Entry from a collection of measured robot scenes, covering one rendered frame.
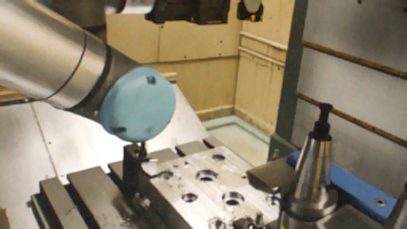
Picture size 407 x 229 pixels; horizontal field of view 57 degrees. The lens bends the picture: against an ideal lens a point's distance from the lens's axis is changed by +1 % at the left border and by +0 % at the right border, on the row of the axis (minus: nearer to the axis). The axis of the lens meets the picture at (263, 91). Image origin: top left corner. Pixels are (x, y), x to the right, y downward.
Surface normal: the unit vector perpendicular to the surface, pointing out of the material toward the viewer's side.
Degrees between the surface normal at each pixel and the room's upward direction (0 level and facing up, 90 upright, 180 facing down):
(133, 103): 91
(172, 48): 90
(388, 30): 91
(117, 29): 90
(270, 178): 0
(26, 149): 24
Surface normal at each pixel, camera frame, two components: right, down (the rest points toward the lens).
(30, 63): 0.58, 0.50
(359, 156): -0.74, 0.14
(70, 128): 0.38, -0.72
